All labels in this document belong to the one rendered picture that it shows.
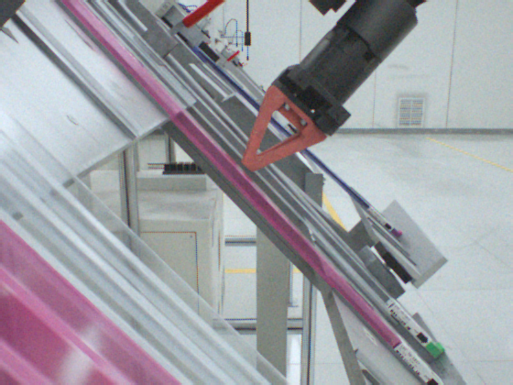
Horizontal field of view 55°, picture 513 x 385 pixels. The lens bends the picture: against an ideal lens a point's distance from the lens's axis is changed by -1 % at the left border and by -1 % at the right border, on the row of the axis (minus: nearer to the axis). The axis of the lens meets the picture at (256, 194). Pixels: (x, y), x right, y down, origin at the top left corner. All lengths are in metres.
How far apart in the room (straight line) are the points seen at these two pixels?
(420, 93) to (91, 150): 8.27
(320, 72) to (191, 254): 1.04
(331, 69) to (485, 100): 8.40
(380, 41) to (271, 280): 0.58
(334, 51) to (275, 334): 0.65
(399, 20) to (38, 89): 0.34
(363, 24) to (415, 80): 7.93
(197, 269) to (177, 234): 0.12
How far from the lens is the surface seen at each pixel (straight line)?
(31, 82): 0.22
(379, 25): 0.47
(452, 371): 0.56
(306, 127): 0.45
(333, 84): 0.46
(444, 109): 8.59
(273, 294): 0.95
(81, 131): 0.21
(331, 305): 0.38
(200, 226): 1.40
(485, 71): 8.81
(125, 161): 1.36
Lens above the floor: 1.03
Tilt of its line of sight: 14 degrees down
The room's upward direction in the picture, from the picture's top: straight up
